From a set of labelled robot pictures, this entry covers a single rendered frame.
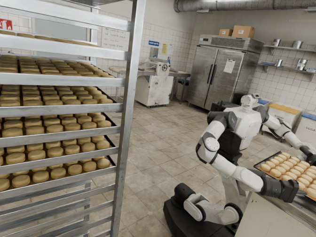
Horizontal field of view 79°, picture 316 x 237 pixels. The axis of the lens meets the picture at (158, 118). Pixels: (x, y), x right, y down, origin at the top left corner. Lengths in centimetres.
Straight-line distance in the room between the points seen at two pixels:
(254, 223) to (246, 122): 61
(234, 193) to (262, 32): 489
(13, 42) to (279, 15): 567
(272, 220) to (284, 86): 451
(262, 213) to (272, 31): 498
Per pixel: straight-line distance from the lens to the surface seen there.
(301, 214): 131
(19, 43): 62
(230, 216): 162
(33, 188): 79
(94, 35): 108
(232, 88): 507
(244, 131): 134
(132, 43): 65
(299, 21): 574
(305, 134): 494
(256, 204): 138
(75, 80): 64
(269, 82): 571
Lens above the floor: 155
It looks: 20 degrees down
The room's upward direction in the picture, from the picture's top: 10 degrees clockwise
